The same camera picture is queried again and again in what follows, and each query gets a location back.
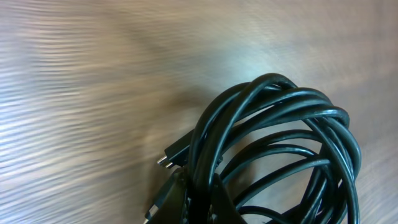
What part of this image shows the black usb cable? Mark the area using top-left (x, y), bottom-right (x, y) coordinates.
top-left (186, 72), bottom-right (363, 224)
top-left (142, 129), bottom-right (330, 224)

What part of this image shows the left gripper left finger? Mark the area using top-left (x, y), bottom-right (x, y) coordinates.
top-left (154, 168), bottom-right (188, 224)

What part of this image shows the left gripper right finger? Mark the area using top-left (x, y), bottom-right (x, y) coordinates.
top-left (210, 174), bottom-right (246, 224)

